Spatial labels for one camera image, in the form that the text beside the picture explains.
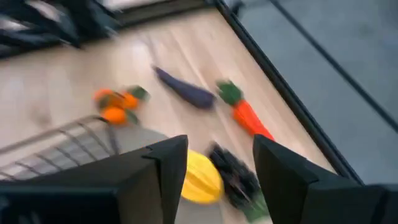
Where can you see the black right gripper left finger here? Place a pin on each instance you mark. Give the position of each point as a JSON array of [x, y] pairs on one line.
[[93, 199]]

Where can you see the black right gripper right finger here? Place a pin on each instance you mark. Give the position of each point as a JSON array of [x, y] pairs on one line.
[[311, 202]]

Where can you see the dark toy grape bunch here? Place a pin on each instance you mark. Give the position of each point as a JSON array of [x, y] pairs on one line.
[[236, 177]]

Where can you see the orange mandarin cluster with leaves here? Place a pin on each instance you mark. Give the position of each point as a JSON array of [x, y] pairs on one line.
[[115, 115]]

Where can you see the yellow ribbed toy starfruit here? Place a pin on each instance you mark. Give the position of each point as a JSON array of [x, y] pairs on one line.
[[202, 180]]

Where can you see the purple toy eggplant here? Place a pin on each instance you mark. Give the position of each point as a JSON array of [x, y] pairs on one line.
[[189, 91]]

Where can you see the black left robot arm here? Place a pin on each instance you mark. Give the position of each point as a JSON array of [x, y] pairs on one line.
[[93, 15]]

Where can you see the round grey placemat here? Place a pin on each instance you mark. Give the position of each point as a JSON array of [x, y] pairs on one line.
[[136, 140]]

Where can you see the orange toy carrot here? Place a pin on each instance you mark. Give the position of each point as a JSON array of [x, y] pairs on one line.
[[248, 118]]

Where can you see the black metal table frame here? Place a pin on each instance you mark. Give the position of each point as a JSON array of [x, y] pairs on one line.
[[282, 84]]

